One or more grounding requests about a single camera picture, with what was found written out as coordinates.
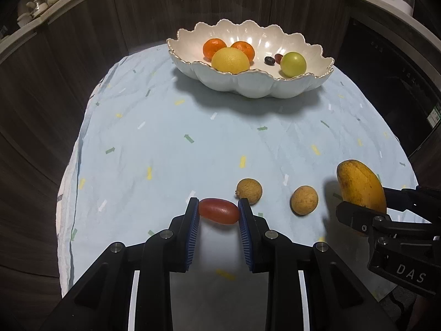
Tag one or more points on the yellow mango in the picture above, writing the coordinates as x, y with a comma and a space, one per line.
360, 186

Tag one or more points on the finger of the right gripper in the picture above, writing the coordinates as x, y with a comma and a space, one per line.
358, 218
401, 200

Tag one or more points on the orange mandarin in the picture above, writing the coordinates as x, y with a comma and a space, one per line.
246, 48
211, 46

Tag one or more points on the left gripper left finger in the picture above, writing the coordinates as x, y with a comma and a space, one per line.
185, 228

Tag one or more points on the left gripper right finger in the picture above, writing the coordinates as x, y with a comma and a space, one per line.
252, 229

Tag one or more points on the yellow lemon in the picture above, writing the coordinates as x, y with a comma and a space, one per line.
230, 60

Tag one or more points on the brown longan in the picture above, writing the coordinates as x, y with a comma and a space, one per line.
304, 200
250, 189

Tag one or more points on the white scalloped ceramic bowl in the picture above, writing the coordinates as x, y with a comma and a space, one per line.
261, 80

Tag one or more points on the green round fruit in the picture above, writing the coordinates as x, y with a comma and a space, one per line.
293, 64

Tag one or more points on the red oblong cherry tomato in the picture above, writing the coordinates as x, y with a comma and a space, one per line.
219, 211

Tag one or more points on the dark red grape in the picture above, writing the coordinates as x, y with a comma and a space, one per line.
278, 58

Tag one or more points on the dark blueberry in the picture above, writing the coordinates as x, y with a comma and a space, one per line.
269, 60

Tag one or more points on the light blue patterned tablecloth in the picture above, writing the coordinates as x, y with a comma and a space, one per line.
152, 138

